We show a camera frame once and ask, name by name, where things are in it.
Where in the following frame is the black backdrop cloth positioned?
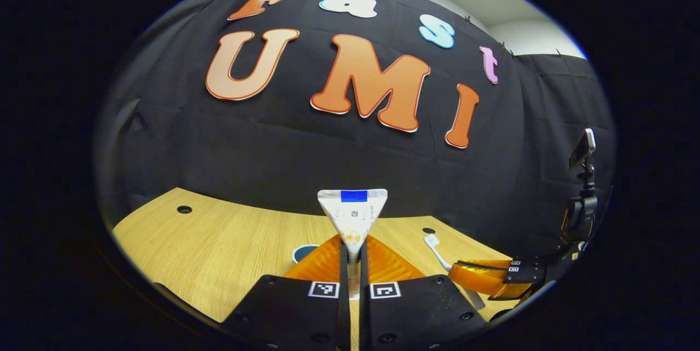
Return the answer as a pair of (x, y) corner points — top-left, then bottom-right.
(96, 0), (616, 264)

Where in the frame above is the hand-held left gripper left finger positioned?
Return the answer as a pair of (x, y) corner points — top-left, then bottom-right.
(219, 233), (351, 351)

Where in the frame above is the white toothpaste tube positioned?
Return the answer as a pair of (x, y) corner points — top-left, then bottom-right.
(317, 188), (389, 300)

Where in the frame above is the light blue cup wooden handle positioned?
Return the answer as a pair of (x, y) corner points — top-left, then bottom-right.
(291, 244), (320, 264)

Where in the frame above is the white toothbrush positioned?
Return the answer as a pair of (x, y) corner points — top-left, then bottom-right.
(424, 233), (486, 309)

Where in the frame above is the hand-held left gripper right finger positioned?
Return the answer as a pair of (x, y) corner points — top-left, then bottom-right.
(359, 233), (490, 351)

